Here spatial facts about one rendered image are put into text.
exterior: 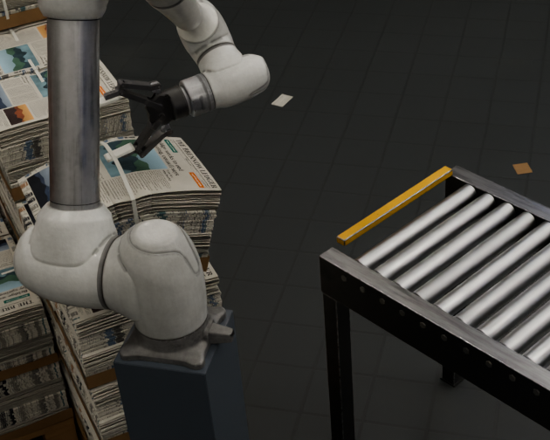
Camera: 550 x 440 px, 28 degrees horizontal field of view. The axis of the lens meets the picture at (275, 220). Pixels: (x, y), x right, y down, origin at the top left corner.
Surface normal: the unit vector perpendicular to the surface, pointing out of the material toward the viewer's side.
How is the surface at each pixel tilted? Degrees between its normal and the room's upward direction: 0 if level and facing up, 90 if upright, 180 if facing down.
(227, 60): 25
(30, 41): 0
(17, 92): 1
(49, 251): 64
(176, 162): 17
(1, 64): 1
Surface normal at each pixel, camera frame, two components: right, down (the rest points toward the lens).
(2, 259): -0.07, -0.80
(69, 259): -0.19, 0.15
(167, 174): 0.15, -0.86
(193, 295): 0.80, 0.28
